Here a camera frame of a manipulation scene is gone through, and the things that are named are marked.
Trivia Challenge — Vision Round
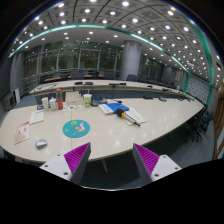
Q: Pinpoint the grey desk device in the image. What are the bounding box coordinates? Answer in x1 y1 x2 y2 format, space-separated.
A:
91 97 107 107

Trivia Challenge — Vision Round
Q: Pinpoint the long rear conference table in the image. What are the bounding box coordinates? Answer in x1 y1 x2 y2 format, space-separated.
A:
30 80 192 101

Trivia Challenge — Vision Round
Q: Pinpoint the white book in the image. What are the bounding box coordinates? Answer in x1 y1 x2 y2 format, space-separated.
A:
98 104 113 115

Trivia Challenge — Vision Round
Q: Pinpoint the grey computer mouse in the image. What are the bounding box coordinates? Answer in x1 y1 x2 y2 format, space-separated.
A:
35 139 47 150

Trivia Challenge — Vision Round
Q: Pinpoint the blue folder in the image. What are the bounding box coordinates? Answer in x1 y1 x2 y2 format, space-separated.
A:
106 103 129 113

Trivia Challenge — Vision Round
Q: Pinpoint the white paper sheet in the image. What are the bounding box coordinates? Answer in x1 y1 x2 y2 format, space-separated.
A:
29 110 44 124

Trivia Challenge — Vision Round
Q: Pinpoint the black yellow marker tool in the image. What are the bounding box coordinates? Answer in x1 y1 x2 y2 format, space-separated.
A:
115 108 139 126

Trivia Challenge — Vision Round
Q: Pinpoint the red and white booklet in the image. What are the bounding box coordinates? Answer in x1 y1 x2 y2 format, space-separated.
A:
14 122 29 144

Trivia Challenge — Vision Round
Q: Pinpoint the green white paper cup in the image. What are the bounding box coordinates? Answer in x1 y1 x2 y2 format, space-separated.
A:
83 94 92 107

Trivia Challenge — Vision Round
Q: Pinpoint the round teal mouse pad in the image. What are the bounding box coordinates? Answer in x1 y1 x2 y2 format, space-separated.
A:
62 120 90 138

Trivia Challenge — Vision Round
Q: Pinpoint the white notebook with pen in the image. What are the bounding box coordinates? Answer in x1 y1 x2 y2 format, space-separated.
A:
125 107 146 125

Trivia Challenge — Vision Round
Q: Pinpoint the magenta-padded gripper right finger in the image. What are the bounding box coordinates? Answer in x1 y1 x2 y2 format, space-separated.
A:
132 144 181 185

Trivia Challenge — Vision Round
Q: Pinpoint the orange red bottle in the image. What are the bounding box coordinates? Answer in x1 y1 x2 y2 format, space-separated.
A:
56 88 63 110

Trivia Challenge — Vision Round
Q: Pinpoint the black office chair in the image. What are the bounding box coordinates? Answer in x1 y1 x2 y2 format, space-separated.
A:
187 105 214 141

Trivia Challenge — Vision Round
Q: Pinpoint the white jar with lid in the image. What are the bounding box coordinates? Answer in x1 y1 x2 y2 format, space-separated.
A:
49 97 57 110

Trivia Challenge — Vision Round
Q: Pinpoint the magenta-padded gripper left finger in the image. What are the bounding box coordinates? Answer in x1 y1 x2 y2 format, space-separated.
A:
41 143 91 184

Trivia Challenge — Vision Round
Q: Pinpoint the grey round pillar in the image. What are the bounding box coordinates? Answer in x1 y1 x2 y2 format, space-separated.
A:
120 40 141 80

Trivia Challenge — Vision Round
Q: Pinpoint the small colourful card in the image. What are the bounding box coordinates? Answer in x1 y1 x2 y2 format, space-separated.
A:
63 105 82 111

